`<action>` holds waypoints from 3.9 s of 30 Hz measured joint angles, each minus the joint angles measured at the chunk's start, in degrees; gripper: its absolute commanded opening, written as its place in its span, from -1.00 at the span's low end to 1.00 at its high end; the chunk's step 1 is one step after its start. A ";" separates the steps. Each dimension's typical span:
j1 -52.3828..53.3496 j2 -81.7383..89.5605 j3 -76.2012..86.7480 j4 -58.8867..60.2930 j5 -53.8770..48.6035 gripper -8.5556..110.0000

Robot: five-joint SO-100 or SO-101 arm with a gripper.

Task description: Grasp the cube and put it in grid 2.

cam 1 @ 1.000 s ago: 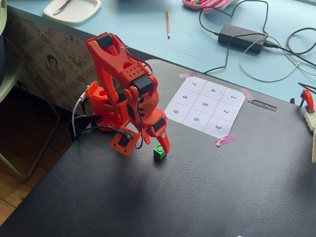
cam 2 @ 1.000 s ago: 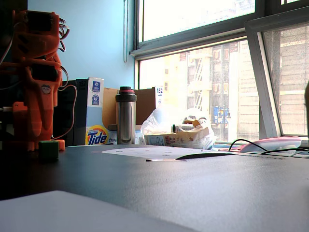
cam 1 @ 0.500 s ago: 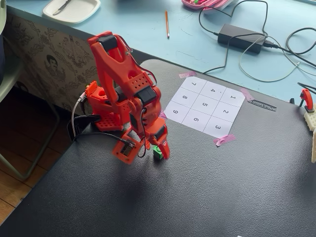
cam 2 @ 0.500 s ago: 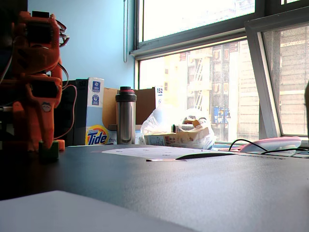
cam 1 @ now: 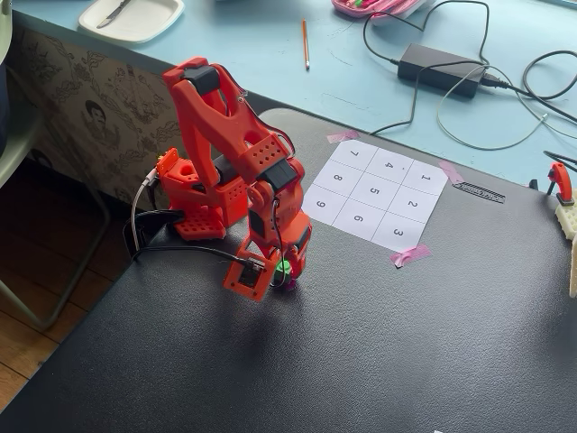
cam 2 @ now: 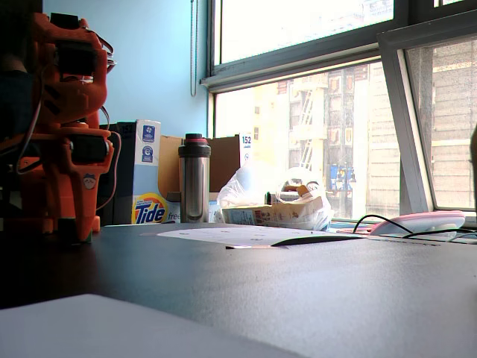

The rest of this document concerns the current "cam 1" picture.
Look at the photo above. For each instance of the orange robot arm base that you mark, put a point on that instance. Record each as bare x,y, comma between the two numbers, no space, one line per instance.
203,198

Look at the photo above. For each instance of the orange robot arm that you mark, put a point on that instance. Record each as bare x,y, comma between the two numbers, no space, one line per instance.
216,122

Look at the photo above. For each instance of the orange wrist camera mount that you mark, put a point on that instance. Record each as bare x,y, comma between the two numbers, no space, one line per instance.
245,275

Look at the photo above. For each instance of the white numbered grid paper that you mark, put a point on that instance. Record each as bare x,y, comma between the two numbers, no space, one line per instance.
374,191

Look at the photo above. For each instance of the grey metal chair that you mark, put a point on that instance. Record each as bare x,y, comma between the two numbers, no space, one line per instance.
18,149

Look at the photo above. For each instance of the black desk mat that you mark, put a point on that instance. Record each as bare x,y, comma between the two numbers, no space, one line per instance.
360,343

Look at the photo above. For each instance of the white rectangular plate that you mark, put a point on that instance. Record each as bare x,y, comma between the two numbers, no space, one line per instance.
144,22

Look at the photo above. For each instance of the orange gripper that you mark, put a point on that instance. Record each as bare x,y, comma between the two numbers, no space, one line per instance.
301,238

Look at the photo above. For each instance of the pink pencil case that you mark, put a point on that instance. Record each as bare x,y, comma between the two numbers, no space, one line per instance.
383,6

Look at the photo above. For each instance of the black table clamp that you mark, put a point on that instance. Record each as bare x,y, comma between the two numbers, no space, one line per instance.
153,218

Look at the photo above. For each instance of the patterned beige table cloth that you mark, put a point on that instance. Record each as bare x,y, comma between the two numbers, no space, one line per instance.
67,90

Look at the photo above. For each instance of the orange pencil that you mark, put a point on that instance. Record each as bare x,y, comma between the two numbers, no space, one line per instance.
305,43

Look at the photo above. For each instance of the silver table knife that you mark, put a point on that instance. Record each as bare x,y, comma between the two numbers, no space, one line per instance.
110,15

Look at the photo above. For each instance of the green cube with round groove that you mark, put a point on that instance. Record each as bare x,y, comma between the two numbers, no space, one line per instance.
284,269

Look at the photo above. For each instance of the orange clamp with black pad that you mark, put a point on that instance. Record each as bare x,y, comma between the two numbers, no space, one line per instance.
560,177

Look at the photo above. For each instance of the pink tape strip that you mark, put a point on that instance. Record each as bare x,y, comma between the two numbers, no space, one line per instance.
410,256
342,135
451,171

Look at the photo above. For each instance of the black power adapter brick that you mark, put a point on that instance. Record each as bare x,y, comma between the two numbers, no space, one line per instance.
439,70

